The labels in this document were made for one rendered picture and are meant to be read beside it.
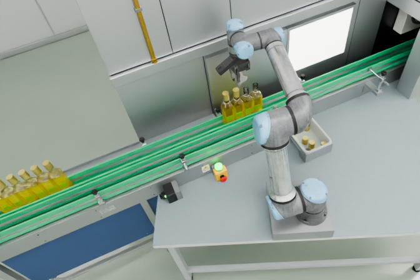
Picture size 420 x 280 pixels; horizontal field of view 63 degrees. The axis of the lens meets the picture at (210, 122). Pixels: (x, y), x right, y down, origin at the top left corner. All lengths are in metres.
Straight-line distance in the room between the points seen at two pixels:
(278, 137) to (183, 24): 0.71
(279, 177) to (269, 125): 0.26
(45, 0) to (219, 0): 3.32
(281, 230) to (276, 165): 0.44
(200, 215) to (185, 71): 0.76
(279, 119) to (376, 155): 0.95
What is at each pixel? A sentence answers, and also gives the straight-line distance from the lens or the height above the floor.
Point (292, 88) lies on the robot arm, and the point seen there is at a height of 1.46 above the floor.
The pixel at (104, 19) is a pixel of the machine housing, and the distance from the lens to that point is 1.55.
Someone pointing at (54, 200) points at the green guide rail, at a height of 0.94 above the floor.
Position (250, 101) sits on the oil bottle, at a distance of 1.88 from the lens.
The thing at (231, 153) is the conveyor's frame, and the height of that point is 0.86.
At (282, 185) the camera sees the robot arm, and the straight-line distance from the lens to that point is 1.47.
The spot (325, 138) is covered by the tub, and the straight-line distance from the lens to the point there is 2.05.
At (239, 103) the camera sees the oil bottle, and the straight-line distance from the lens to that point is 1.85.
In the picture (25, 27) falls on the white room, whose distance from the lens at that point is 4.90.
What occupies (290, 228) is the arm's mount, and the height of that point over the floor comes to 0.83.
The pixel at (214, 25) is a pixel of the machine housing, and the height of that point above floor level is 1.47.
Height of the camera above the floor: 2.42
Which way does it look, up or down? 49 degrees down
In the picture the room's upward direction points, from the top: 11 degrees counter-clockwise
